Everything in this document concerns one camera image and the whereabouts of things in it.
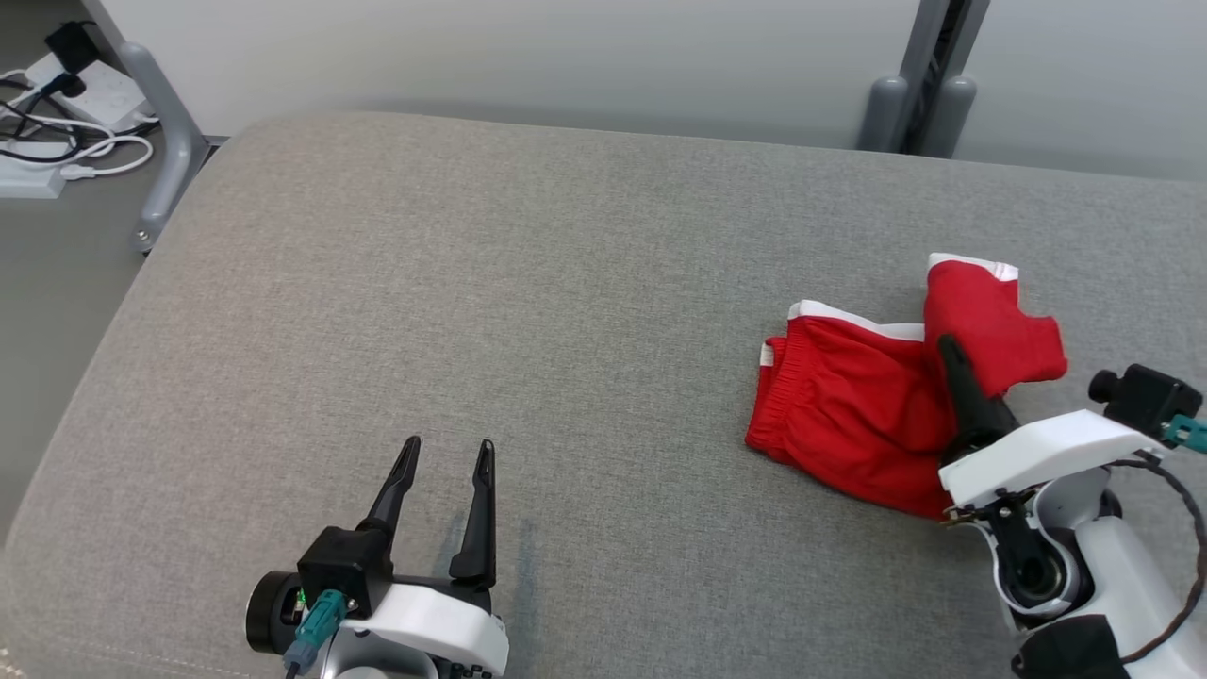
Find camera cable teal connector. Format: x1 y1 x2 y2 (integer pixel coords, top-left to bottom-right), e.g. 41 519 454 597
1162 415 1207 455
283 589 348 679

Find white power strip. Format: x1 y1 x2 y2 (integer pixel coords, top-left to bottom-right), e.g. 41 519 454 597
24 55 150 133

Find black floor cable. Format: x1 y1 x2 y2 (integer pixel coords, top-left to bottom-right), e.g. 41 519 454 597
0 75 81 166

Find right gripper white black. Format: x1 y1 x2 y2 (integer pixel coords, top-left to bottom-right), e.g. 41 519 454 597
936 334 1172 522

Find grey metal partition post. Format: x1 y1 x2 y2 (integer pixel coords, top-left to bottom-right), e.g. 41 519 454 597
901 0 991 157

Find thin black right gripper cable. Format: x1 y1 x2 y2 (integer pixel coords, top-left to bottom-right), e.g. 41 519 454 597
1108 451 1207 663

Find grey fabric sofa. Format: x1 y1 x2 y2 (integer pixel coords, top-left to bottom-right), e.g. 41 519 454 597
0 111 1207 679

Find black power plug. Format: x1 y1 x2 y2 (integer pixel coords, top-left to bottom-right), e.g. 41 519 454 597
45 21 95 95

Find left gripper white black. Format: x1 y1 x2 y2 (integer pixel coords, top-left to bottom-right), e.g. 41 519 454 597
341 436 511 679

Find white looping floor cable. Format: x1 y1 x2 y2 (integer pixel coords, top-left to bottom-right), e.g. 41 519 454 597
0 113 155 180

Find left camera cable teal connector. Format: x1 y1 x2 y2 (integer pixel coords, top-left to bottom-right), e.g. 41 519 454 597
283 589 348 679

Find grey cylindrical post foot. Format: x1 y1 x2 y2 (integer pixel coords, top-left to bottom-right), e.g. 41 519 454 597
858 75 911 152
919 75 977 158

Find white flat adapter box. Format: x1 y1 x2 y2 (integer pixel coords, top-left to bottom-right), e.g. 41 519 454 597
0 156 67 199

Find right camera cable teal connector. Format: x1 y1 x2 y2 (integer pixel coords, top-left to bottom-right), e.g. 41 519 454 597
1162 415 1207 455

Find red shorts with white trim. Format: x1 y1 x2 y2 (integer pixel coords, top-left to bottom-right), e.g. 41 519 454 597
745 253 1069 522

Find grey metal desk leg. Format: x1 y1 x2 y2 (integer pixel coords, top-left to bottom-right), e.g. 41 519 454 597
83 0 210 254

